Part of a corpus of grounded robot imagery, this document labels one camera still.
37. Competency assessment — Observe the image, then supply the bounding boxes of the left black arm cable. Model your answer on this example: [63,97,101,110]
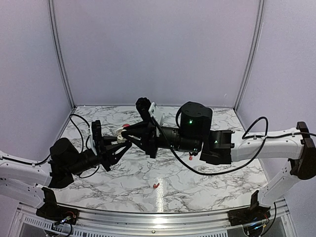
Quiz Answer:
[0,114,101,179]

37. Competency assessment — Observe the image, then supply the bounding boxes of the front aluminium rail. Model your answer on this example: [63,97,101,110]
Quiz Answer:
[9,199,298,237]

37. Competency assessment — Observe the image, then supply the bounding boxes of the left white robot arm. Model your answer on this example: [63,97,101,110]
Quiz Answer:
[0,136,132,220]

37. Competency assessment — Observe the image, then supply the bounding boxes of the white earbud charging case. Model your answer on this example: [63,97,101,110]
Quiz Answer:
[115,127,127,143]

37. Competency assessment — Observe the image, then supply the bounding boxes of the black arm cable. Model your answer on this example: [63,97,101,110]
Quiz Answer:
[0,114,101,179]
[150,108,316,176]

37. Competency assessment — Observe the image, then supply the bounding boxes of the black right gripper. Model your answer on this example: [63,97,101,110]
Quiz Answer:
[121,119,201,159]

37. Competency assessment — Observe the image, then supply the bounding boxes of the aluminium frame post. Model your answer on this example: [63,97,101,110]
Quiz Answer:
[233,0,266,112]
[47,0,76,110]

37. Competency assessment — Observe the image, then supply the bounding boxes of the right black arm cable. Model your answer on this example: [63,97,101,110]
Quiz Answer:
[150,108,316,176]

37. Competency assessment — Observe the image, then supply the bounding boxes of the left aluminium frame post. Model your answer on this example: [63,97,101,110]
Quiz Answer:
[47,0,76,110]

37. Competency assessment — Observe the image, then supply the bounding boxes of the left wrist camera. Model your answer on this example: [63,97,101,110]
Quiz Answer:
[89,120,102,156]

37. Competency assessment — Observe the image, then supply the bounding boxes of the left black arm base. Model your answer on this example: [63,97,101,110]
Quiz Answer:
[36,187,79,225]

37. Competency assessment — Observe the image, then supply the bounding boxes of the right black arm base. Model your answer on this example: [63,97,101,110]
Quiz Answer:
[228,191,271,226]

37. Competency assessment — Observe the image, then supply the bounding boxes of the right aluminium frame post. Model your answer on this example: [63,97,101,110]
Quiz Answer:
[233,0,266,112]

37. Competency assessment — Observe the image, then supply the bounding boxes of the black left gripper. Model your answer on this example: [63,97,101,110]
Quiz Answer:
[68,136,132,176]

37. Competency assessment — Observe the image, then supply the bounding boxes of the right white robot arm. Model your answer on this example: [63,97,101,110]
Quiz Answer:
[121,98,316,221]

